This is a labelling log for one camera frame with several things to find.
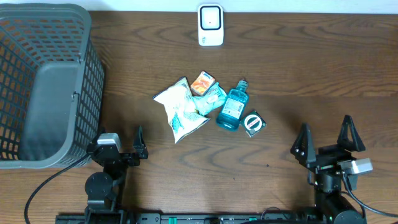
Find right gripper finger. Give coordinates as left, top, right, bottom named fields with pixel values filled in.
left=337, top=115, right=366, bottom=152
left=290, top=123, right=316, bottom=165

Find dark green round-logo packet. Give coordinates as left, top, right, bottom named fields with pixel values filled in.
left=240, top=110, right=267, bottom=138

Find cream snack bag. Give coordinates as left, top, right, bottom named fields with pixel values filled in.
left=152, top=77, right=210, bottom=144

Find teal Listerine mouthwash bottle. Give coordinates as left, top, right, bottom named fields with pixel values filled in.
left=216, top=79, right=249, bottom=131

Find small orange box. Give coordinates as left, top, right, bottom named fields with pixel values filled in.
left=190, top=71, right=216, bottom=96

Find teal wet wipes packet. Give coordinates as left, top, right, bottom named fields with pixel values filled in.
left=193, top=82, right=227, bottom=116

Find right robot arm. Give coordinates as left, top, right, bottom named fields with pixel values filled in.
left=290, top=115, right=366, bottom=223

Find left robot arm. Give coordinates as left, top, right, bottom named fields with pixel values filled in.
left=85, top=126, right=149, bottom=223

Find white barcode scanner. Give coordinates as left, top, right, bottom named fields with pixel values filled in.
left=197, top=4, right=224, bottom=47

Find grey plastic mesh basket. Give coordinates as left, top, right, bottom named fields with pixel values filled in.
left=1, top=4, right=104, bottom=169

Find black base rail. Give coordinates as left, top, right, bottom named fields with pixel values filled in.
left=55, top=211, right=367, bottom=224

